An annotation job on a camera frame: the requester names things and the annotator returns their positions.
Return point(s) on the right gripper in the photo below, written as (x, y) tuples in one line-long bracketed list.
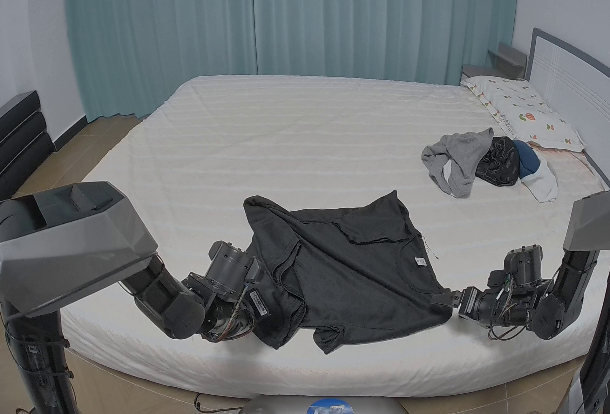
[(474, 303)]

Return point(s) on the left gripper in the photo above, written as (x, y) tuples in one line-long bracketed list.
[(257, 305)]

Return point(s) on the black T-shirt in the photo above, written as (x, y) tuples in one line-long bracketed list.
[(357, 278)]

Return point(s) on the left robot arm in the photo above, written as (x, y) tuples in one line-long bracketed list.
[(71, 240)]

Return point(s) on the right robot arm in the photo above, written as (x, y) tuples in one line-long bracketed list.
[(588, 221)]

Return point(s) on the white garment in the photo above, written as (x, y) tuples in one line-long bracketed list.
[(541, 183)]

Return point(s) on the black printed garment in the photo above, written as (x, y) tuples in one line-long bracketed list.
[(500, 162)]

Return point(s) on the grey garment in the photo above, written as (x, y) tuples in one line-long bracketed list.
[(460, 152)]

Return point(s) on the dark blue garment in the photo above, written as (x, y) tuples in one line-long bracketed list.
[(526, 159)]

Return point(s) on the bed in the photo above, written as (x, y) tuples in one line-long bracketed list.
[(295, 145)]

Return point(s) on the white printed pillow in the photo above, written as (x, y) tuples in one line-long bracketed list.
[(524, 112)]

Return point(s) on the grey bedside table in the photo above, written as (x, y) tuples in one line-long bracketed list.
[(505, 62)]

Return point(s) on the black chest of drawers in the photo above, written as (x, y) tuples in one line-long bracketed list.
[(21, 140)]

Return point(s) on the blue-green curtain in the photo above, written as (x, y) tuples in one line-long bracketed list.
[(162, 16), (381, 2)]

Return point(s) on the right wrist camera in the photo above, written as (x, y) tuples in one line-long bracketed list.
[(496, 279)]

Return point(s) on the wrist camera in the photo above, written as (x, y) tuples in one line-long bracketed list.
[(496, 279), (254, 270)]

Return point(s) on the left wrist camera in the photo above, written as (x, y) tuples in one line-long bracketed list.
[(254, 270)]

